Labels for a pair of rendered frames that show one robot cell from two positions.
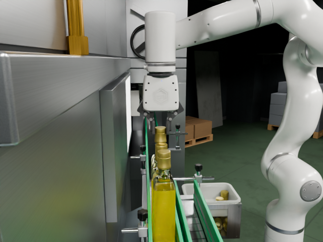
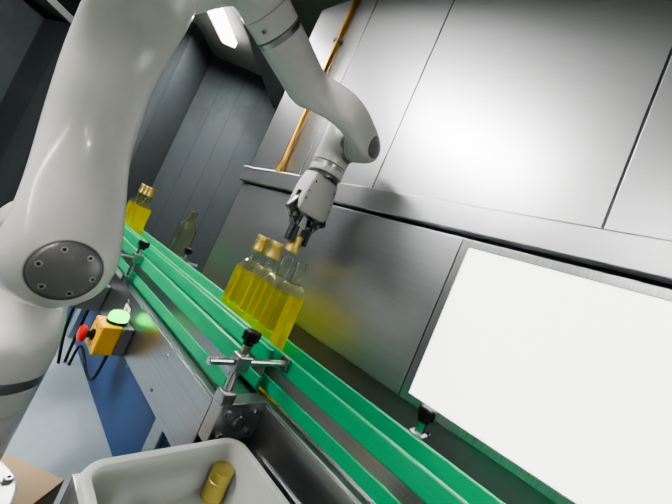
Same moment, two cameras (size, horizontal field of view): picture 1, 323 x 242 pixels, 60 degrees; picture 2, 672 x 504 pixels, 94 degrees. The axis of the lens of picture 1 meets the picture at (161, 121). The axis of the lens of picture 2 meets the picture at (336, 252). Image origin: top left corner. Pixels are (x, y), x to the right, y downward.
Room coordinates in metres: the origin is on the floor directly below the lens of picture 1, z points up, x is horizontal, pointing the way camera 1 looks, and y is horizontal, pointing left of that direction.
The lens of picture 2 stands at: (1.39, -0.46, 1.33)
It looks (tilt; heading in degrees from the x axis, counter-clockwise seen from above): 3 degrees up; 135
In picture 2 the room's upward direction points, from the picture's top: 24 degrees clockwise
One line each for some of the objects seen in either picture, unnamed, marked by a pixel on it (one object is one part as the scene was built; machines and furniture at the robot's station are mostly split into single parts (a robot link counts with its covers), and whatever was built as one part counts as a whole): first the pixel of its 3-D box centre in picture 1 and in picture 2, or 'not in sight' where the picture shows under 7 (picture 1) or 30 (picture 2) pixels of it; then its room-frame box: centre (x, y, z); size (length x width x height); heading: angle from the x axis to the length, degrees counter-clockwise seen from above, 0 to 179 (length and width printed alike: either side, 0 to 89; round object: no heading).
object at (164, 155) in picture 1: (164, 159); (261, 244); (0.68, -0.01, 1.31); 0.04 x 0.04 x 0.04
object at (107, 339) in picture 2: not in sight; (108, 336); (0.54, -0.21, 0.96); 0.07 x 0.07 x 0.07; 4
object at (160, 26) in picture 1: (160, 37); (340, 142); (0.80, 0.00, 1.62); 0.09 x 0.08 x 0.13; 5
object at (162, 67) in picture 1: (159, 67); (326, 172); (0.79, 0.01, 1.54); 0.09 x 0.08 x 0.03; 93
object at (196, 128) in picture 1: (180, 131); not in sight; (5.22, -0.38, 0.19); 1.11 x 0.80 x 0.39; 135
